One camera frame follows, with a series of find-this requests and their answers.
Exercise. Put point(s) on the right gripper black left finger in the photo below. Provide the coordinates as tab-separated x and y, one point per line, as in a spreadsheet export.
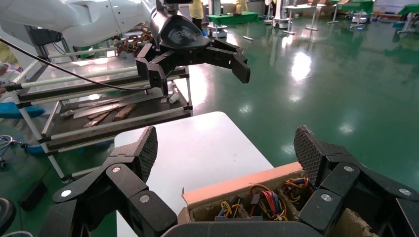
124	183

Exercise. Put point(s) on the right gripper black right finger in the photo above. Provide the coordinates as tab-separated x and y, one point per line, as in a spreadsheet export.
340	178

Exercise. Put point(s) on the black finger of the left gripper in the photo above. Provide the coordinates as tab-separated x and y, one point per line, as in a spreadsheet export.
154	73
235	62

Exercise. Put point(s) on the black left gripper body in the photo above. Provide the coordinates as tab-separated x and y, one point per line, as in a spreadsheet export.
176	32

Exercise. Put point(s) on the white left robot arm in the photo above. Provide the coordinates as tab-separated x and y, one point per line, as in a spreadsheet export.
98	19

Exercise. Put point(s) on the black box behind arm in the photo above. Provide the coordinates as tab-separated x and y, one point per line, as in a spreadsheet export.
46	36

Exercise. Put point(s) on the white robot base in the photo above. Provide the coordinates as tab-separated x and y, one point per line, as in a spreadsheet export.
217	31

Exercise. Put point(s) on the standing person in yellow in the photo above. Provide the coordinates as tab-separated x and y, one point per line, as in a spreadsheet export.
196	11

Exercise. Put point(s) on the small white cylinder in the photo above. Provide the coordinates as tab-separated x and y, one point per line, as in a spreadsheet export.
174	98

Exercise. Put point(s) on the pipe rack with dark shelves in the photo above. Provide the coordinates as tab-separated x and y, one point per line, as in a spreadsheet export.
147	109

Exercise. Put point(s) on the green cloth table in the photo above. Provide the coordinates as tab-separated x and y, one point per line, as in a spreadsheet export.
409	9
234	18
355	6

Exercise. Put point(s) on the short wooden block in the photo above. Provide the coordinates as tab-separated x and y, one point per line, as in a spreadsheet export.
124	112

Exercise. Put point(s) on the flat metal plate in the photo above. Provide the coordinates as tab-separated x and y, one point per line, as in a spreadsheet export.
98	110

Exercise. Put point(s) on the long wooden strip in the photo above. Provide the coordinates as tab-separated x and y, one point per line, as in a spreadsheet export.
96	120

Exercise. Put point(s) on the white work table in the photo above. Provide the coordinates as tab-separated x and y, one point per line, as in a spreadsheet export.
299	8

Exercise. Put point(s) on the black block on floor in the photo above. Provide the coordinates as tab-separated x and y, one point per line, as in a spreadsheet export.
32	195

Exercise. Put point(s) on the blue shoe cover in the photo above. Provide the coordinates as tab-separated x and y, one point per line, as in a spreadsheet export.
36	150
18	111

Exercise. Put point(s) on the cardboard divider box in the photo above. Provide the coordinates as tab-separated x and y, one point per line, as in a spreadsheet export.
242	183

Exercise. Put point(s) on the black round stool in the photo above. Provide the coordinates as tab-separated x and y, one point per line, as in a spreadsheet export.
5	216

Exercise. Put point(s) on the seated person in yellow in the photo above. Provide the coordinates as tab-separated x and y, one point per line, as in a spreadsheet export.
6	55

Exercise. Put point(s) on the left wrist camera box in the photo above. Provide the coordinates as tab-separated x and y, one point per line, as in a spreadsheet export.
176	1

